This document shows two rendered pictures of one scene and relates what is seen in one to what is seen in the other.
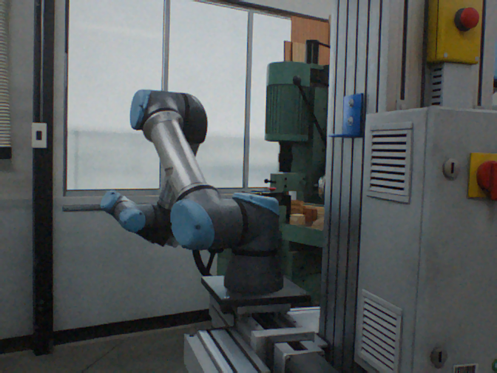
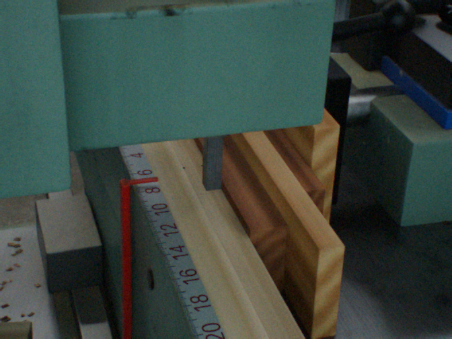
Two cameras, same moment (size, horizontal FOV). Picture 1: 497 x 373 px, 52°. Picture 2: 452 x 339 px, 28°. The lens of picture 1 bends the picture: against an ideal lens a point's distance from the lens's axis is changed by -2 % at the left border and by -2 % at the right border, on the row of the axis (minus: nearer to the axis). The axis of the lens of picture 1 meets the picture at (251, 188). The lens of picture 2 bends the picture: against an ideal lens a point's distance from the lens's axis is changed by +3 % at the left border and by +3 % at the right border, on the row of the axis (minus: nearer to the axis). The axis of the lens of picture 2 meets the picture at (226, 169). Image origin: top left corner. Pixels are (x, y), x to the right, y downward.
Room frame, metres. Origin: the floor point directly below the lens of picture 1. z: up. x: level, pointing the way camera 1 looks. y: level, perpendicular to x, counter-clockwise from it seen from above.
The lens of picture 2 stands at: (2.49, 0.04, 1.21)
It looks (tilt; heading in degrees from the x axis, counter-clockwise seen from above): 30 degrees down; 203
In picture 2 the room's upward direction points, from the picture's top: 2 degrees clockwise
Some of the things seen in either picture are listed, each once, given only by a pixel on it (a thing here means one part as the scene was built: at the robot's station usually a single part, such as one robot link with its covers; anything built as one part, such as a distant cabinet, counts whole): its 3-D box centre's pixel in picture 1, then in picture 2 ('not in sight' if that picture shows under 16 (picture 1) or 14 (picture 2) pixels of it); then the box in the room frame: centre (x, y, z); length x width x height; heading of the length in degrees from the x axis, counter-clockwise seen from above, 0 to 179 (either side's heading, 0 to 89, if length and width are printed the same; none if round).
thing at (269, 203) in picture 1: (253, 220); not in sight; (1.28, -0.01, 0.98); 0.13 x 0.12 x 0.14; 124
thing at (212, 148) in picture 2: not in sight; (212, 147); (2.09, -0.13, 0.97); 0.01 x 0.01 x 0.05; 41
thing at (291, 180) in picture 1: (288, 183); (177, 60); (2.10, -0.15, 1.03); 0.14 x 0.07 x 0.09; 131
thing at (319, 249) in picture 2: not in sight; (252, 175); (2.03, -0.13, 0.93); 0.24 x 0.01 x 0.06; 41
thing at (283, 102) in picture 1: (287, 103); not in sight; (2.09, -0.13, 1.35); 0.18 x 0.18 x 0.31
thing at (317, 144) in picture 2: (286, 209); (276, 123); (1.98, -0.14, 0.94); 0.16 x 0.02 x 0.08; 41
